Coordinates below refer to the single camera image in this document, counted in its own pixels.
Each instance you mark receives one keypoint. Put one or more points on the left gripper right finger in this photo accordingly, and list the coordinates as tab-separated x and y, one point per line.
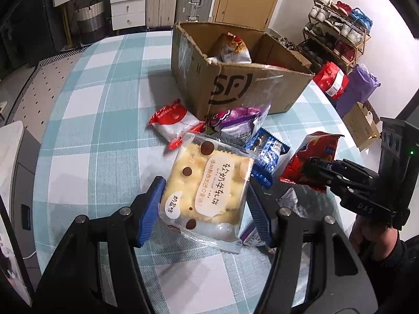
337	281

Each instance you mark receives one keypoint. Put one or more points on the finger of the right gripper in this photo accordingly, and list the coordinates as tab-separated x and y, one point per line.
320	175

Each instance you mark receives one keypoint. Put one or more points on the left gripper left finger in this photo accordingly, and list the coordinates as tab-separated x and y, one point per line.
72	280

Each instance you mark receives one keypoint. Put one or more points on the red orange chip bag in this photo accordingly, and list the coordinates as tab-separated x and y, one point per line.
318	146

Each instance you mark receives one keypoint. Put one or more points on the blue snack packet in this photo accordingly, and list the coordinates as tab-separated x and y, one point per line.
269	153

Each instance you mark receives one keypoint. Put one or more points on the silver purple snack bag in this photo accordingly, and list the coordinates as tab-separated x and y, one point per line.
262	229

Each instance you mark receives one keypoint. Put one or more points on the purple white snack bag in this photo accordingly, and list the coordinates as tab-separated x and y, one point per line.
237	126

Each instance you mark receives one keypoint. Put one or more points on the cream nougat cracker pack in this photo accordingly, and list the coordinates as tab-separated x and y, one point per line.
205	193

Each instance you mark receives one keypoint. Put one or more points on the SF cardboard box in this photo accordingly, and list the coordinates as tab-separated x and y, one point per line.
274	77

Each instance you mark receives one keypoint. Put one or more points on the noodle snack bag front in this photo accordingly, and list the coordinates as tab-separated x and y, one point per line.
229	48

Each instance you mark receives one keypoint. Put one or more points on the red white balloon gum bag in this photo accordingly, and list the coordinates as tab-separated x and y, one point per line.
173	121

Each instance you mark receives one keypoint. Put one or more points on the person's right hand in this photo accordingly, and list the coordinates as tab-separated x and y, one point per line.
383	238

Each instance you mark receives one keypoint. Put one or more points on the brown paper bag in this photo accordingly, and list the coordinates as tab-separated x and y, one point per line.
361	126

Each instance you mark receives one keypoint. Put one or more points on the red shopping bag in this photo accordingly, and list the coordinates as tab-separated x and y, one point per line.
331	80

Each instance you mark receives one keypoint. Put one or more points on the purple gift bag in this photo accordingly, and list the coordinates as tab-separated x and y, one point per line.
362	84

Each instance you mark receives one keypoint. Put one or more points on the teal plaid tablecloth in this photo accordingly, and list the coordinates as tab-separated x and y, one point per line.
98	154

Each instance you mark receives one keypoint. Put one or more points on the wooden shoe rack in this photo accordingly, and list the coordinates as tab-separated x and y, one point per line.
336	33

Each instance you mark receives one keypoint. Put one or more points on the white side cabinet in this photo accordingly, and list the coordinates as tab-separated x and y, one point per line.
19	263

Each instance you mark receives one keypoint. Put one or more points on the dotted floor rug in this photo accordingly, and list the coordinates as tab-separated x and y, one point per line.
35	102

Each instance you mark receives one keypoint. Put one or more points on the woven laundry basket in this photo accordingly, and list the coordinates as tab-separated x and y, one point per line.
91	22

